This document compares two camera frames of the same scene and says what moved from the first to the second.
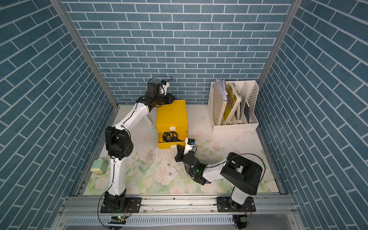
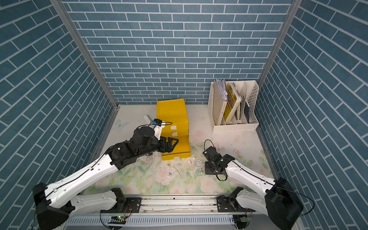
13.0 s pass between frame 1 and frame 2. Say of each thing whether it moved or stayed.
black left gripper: moved
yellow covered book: stayed
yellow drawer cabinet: moved
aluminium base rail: stayed
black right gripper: moved
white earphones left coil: stayed
